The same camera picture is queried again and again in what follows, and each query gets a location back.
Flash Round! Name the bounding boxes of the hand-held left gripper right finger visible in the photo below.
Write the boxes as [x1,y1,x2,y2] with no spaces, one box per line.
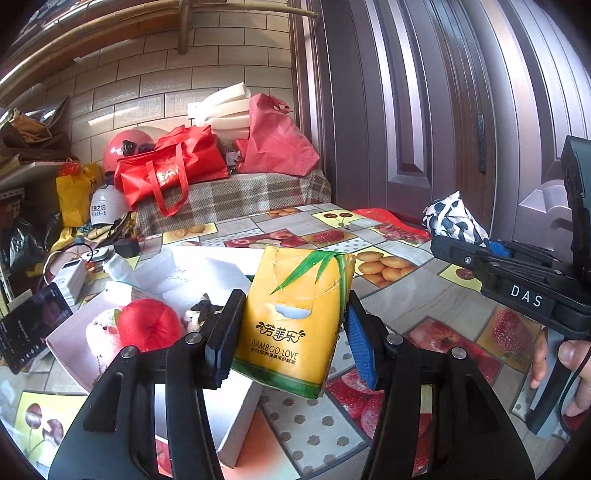
[345,291,536,480]

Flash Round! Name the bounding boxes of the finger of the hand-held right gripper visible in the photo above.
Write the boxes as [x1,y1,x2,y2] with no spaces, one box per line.
[430,234,561,278]
[487,239,561,266]

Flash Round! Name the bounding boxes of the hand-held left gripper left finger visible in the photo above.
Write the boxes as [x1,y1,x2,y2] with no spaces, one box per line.
[48,288,247,480]

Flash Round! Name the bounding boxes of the black white spotted cloth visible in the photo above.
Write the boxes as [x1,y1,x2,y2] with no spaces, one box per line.
[422,190,490,247]

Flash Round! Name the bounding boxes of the yellow green tissue pack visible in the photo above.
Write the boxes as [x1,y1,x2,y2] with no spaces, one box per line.
[231,246,356,398]

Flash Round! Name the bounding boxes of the white box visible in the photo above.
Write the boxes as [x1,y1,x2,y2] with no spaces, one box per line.
[46,247,264,469]

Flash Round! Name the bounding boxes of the person's right hand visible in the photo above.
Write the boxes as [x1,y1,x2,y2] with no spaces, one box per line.
[530,331,591,417]

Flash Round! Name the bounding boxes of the fruit print tablecloth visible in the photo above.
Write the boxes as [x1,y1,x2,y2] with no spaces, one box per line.
[0,203,591,480]

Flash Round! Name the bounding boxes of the red plush apple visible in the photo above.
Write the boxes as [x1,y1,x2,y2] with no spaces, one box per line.
[115,298,184,354]

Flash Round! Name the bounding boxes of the pink plush toy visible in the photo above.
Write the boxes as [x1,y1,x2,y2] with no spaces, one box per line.
[85,308,123,384]

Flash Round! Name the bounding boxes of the plaid covered bench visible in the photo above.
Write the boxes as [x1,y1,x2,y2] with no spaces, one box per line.
[134,168,332,236]

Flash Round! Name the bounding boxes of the white power bank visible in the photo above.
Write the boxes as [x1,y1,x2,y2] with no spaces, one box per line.
[50,258,89,305]

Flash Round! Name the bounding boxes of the red tote bag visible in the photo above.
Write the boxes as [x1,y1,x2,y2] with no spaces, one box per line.
[114,124,230,217]

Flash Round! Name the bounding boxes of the white helmet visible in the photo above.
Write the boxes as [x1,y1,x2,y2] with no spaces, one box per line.
[89,185,134,227]

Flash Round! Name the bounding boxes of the yellow cloth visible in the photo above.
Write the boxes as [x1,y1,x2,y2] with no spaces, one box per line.
[48,224,116,252]

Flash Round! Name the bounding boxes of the black smartphone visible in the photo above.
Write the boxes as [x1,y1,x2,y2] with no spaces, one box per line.
[0,282,75,374]

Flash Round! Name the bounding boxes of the red plastic bag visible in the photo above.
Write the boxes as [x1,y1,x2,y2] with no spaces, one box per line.
[236,93,320,177]

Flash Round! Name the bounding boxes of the yellow bag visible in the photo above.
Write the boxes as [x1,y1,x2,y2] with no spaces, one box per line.
[56,164,103,228]

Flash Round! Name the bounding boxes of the red helmet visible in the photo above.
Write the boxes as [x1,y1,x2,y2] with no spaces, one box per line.
[102,129,160,174]

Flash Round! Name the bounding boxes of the black plastic bag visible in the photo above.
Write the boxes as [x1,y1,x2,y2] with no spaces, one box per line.
[0,212,63,278]

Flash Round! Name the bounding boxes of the cream foam strips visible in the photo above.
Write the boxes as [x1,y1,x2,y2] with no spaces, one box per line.
[194,84,252,144]

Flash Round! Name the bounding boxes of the metal storage shelf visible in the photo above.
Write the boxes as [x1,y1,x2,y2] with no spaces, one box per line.
[0,106,75,287]

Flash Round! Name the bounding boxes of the silver foil bag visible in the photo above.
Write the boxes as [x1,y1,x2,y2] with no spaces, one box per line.
[25,96,71,134]

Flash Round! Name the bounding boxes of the brown paper bag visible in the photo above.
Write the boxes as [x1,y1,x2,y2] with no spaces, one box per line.
[0,108,54,148]

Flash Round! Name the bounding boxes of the black door handle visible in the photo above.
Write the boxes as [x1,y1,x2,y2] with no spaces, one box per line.
[475,113,486,175]

